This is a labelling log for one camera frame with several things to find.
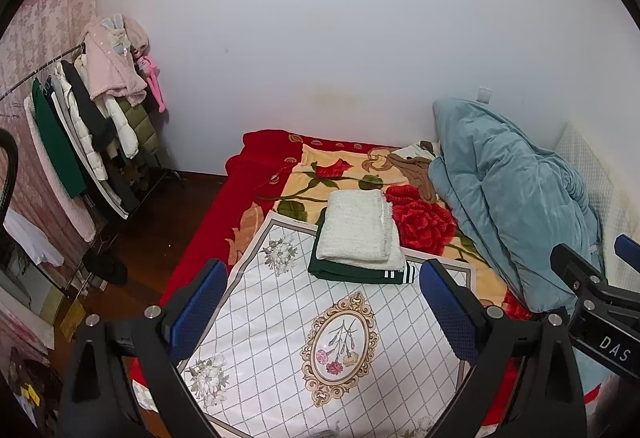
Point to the olive puffer jacket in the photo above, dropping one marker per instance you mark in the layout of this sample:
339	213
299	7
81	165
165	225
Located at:
139	123

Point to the black curved tube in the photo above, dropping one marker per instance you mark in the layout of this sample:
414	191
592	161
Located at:
11	158

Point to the white puffer jacket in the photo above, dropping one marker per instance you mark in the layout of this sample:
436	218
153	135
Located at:
122	128
82	133

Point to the white diamond-pattern cloth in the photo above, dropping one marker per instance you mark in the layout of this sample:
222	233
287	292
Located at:
280	318

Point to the black round base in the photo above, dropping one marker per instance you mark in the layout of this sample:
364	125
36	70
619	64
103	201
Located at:
107	270

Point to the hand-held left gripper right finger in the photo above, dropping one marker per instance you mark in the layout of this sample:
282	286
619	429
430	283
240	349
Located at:
445	308

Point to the pale blue plush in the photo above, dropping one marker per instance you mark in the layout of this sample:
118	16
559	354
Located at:
116	31

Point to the white shirt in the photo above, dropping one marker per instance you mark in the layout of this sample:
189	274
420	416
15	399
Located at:
30	238

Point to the white fluffy sweater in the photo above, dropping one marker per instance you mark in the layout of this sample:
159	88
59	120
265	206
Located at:
355	228

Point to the pink floral curtain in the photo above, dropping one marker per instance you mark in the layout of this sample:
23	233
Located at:
50	8

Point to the white textured pillow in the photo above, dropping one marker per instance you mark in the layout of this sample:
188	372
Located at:
600	178

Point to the white wall socket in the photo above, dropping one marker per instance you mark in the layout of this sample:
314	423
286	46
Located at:
484	95

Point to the small white cloth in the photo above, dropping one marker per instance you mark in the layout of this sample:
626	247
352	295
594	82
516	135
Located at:
417	149

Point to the blue quilt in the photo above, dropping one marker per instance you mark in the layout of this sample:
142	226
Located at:
500	198

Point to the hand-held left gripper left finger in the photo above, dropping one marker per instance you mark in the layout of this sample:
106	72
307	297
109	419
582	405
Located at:
200	303

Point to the pink hanging toy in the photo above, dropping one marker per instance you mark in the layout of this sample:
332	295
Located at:
157	91

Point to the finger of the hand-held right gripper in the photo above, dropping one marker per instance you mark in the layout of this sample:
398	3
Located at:
630	250
580	268

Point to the pink fluffy coat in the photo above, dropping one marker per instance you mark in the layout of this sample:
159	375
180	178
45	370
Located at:
112	68

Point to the metal clothes rack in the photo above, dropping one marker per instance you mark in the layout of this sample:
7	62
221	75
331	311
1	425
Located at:
55	61

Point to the yellow paper bag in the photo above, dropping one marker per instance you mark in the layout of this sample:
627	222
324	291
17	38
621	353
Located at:
72	320

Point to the black coat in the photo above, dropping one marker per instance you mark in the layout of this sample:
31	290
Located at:
92	113

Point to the red floral blanket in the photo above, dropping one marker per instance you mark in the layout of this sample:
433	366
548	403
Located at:
240	178

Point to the green garment with white stripes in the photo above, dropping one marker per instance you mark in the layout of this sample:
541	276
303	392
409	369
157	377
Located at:
350	274

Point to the green coat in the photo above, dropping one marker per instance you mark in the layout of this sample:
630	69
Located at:
55	138

